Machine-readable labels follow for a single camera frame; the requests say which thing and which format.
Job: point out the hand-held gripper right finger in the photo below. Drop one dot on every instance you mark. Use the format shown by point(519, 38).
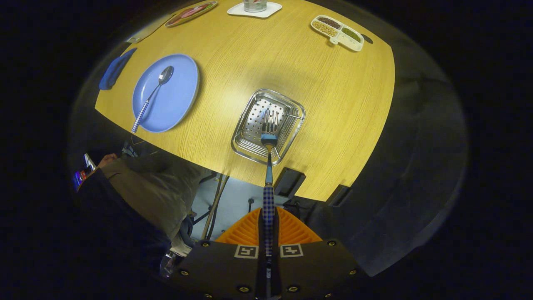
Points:
point(312, 271)

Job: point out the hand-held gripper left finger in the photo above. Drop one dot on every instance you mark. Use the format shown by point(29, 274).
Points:
point(225, 271)

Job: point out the smartphone with lit screen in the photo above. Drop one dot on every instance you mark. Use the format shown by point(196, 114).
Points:
point(85, 171)

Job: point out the blue plate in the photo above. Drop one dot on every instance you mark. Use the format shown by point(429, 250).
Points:
point(175, 96)

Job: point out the blue folded cloth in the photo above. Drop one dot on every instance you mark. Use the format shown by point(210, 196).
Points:
point(113, 71)

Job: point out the white divided bean dish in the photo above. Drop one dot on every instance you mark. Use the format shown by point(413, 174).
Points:
point(337, 32)

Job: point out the plate with food print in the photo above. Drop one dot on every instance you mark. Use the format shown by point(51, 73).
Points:
point(189, 13)

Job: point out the white square coaster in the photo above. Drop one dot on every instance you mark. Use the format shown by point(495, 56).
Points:
point(272, 9)

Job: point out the white drink bottle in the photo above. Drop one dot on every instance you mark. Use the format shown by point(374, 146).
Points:
point(255, 5)

